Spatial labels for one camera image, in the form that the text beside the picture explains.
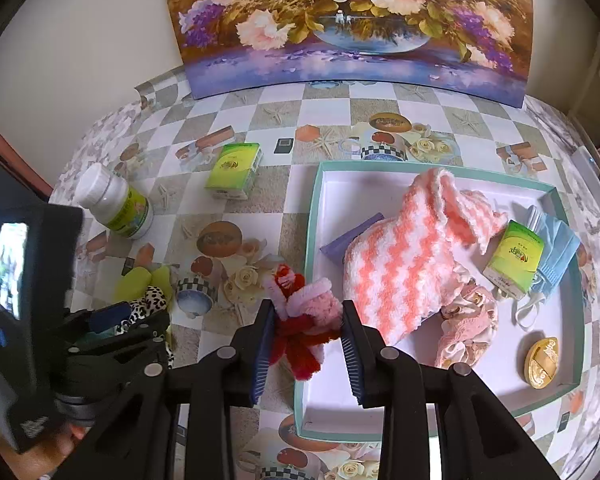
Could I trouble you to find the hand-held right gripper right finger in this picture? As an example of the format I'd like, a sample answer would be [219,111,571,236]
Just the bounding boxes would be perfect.
[341,299,546,480]

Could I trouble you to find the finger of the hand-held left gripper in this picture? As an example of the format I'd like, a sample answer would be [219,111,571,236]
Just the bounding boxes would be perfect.
[62,302,171,341]
[67,332,172,367]

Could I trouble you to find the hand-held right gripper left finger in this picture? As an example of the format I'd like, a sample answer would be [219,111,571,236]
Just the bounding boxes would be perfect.
[52,299,279,480]

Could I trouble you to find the red pink pipe-cleaner toy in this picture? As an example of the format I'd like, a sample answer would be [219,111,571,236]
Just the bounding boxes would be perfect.
[266,264,343,378]

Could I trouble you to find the leopard print scrunchie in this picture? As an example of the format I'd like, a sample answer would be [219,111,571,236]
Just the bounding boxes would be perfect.
[117,285,176,366]

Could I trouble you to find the pink white striped towel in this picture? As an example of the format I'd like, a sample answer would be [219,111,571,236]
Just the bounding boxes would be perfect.
[342,167,510,347]

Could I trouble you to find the purple cartoon card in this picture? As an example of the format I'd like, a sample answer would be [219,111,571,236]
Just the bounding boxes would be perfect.
[320,212,385,266]

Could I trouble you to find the pink scrunchie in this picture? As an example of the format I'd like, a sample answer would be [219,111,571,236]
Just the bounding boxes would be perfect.
[434,280,500,368]

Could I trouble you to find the teal shallow box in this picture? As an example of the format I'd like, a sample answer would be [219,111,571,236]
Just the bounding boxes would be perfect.
[294,160,586,443]

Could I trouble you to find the green tissue pack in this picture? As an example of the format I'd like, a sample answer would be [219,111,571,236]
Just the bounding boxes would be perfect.
[481,220,546,301]
[204,142,263,201]

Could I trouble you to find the blue face mask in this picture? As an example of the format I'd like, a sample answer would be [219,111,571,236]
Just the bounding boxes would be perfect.
[510,205,581,331]

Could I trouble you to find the person's left hand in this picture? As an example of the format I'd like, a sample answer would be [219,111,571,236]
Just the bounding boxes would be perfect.
[55,421,90,445]

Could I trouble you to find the white pill bottle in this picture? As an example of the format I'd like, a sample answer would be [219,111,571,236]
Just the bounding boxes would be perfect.
[75,162,155,240]

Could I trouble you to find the brown wooden furniture edge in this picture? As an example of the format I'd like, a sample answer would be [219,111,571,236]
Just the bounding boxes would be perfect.
[0,132,53,198]

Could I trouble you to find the white power strip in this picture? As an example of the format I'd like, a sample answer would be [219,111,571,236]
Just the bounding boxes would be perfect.
[571,146,600,211]

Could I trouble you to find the flower painting canvas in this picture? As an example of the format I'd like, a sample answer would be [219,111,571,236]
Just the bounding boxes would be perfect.
[157,0,536,108]

